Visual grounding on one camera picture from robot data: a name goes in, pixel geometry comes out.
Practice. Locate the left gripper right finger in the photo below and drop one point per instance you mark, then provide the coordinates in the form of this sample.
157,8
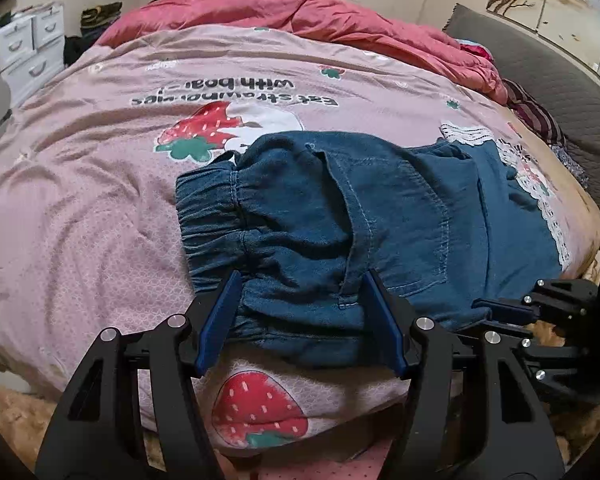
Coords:
471,410

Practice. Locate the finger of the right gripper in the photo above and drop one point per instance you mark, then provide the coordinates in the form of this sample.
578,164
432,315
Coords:
507,311

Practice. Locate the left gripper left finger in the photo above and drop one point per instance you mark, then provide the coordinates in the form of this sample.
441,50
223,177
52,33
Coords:
180,349

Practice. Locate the blue denim lace-hem pants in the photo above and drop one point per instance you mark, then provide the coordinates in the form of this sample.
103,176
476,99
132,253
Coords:
304,215

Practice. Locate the pink polka dot pajama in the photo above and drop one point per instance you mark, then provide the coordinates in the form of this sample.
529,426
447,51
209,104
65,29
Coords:
304,462

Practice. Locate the pink strawberry print duvet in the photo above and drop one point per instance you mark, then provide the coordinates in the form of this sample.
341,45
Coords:
89,232

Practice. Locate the striped purple pillow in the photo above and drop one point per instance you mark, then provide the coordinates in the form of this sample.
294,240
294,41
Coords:
533,114

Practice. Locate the grey padded headboard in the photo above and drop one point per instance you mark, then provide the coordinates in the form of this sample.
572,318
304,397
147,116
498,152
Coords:
567,92

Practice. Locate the red pink quilt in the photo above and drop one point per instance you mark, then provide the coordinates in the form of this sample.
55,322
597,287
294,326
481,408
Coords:
332,21

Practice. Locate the white drawer cabinet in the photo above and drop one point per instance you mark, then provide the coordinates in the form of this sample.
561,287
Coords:
32,46

